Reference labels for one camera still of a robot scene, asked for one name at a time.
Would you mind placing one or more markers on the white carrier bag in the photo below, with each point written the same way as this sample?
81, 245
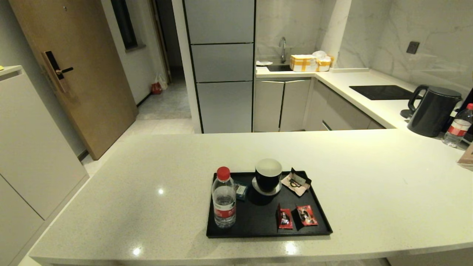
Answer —
162, 82

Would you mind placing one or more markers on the small cardboard box yellow tape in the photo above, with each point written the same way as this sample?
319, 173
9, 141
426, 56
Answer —
324, 64

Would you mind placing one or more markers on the teal tea bag packet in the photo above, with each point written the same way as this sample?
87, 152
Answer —
242, 191

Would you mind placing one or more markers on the black rectangular serving tray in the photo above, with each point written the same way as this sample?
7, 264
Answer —
258, 221

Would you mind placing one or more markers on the black cup white inside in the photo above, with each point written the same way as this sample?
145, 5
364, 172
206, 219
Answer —
268, 181

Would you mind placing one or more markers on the white cloth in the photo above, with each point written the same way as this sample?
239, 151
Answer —
264, 63

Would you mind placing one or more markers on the beige coffee sachet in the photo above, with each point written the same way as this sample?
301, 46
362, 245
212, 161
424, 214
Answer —
295, 186

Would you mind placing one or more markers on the grey counter drawer cabinet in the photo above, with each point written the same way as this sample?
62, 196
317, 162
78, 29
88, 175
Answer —
340, 112

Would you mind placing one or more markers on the chrome kitchen faucet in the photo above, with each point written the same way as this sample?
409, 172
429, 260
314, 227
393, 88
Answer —
283, 48

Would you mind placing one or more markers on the black induction cooktop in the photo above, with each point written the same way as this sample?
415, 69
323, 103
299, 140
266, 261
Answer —
384, 92

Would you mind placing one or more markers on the dark narrow window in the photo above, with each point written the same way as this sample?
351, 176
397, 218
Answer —
125, 24

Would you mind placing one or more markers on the dark wall socket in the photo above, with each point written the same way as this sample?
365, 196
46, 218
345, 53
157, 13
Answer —
412, 47

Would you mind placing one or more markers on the white plastic bag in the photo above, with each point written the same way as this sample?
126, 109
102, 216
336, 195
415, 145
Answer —
320, 54

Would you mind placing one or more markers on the red bag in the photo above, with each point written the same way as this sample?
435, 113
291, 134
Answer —
156, 88

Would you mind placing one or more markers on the silver round saucer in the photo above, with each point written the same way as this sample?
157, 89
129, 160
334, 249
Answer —
273, 192

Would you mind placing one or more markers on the red snack packet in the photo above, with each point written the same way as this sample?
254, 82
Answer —
307, 216
285, 220

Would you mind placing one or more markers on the white storage cabinet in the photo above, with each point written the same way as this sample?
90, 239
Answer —
33, 155

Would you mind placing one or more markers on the tall grey refrigerator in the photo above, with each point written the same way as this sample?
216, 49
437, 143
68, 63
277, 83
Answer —
221, 62

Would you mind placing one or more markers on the brown box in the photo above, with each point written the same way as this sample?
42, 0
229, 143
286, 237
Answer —
467, 159

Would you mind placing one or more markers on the black electric kettle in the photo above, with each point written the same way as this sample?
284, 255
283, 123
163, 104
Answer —
432, 114

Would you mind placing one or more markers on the kitchen sink basin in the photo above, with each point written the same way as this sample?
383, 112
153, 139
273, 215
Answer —
279, 68

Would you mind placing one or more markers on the clear water bottle red cap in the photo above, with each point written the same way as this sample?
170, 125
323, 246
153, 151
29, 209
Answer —
224, 207
456, 129

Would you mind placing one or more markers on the brown wooden door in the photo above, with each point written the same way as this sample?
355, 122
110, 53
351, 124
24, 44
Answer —
88, 85

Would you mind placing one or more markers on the black gold door lock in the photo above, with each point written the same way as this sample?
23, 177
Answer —
55, 70

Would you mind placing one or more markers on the grey cabinet door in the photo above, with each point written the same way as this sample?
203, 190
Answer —
268, 107
295, 105

